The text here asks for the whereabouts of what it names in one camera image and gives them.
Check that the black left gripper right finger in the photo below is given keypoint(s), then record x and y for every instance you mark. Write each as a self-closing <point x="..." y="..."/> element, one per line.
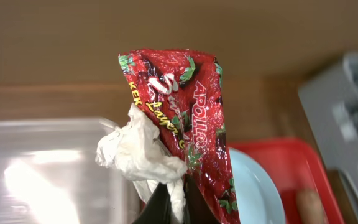
<point x="196" y="210"/>

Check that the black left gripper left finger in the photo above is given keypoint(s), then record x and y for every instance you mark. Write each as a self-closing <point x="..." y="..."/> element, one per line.
<point x="158" y="209"/>

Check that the white tissue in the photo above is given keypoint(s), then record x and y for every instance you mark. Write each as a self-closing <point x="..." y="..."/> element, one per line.
<point x="138" y="153"/>

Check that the orange carrot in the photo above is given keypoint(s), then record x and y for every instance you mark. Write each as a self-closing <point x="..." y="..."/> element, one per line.
<point x="310" y="207"/>

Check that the red snack wrapper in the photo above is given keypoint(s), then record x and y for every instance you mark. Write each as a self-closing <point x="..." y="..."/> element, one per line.
<point x="180" y="91"/>

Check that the grey dishwasher rack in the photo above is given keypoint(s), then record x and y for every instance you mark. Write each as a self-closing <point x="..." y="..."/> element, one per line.
<point x="330" y="102"/>

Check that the light blue plate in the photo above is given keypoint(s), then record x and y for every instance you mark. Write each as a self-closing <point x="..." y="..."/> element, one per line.
<point x="258" y="199"/>

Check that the red serving tray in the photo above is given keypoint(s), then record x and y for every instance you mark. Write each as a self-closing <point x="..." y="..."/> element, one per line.
<point x="293" y="165"/>

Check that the clear plastic bin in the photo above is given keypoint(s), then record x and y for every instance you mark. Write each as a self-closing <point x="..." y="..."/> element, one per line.
<point x="48" y="174"/>

